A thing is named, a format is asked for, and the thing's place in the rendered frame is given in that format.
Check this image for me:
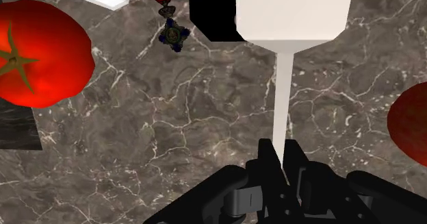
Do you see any red tomato with green stem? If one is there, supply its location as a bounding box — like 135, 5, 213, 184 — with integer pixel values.
0, 0, 96, 109

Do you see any dark red tomato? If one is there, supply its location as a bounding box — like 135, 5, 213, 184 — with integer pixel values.
387, 82, 427, 168

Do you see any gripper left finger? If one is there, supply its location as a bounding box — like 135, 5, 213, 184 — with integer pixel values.
143, 138, 301, 224

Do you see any white spatula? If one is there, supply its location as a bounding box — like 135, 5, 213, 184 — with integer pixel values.
235, 0, 355, 171

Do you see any medal with red blue ribbon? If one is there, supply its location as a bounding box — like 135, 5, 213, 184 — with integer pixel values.
142, 0, 192, 53

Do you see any dark marbled slab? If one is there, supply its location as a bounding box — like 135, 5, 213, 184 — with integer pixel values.
0, 97, 43, 151

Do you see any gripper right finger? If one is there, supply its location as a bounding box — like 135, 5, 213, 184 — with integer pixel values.
284, 139, 427, 224

